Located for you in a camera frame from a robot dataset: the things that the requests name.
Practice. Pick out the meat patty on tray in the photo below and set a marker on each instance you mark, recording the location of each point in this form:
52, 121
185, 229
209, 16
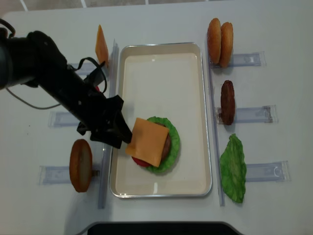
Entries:
166, 149

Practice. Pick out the meat patty on right rack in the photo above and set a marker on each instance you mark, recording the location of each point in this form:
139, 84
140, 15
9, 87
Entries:
228, 106

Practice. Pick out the clear pusher track right bun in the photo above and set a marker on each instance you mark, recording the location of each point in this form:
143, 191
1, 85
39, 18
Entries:
247, 59

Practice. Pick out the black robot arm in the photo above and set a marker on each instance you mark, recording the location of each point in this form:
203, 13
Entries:
36, 61

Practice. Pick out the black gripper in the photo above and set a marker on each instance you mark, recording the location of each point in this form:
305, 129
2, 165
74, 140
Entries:
102, 117

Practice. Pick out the tomato slice on tray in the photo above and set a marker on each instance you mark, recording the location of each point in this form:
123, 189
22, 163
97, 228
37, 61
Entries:
141, 162

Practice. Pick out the clear pusher track right patty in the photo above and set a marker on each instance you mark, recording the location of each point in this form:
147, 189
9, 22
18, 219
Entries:
264, 114

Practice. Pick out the clear pusher track near bun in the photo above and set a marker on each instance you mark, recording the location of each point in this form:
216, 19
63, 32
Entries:
50, 175

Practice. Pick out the black device at bottom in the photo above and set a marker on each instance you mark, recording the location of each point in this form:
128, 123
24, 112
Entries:
161, 228

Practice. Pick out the orange cheese slice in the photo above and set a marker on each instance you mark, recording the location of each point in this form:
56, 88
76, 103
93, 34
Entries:
148, 140
101, 48

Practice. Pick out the clear right rack rail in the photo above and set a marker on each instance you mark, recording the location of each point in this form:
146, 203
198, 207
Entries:
214, 125

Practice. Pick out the clear pusher track bun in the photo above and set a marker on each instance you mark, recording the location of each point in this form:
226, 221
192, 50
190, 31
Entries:
50, 175
247, 59

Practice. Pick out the lettuce leaf on right rack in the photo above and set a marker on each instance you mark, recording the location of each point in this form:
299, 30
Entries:
233, 170

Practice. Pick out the clear pusher track right lettuce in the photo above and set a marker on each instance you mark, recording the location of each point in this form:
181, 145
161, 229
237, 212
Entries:
270, 172

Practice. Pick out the metal baking tray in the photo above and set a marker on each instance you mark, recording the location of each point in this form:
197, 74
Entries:
164, 86

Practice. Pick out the bun top inner right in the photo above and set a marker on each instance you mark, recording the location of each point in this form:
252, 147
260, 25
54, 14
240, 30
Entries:
226, 44

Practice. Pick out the lettuce leaf on tray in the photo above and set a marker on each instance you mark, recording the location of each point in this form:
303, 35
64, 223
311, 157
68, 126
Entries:
169, 162

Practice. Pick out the bun top outer right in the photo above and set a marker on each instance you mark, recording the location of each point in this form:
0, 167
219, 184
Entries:
214, 38

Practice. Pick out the clear pusher track near tomato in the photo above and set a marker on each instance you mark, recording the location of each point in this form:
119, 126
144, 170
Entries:
62, 119

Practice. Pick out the bun slice on left rack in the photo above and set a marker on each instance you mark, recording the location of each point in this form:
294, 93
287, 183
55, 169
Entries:
80, 165

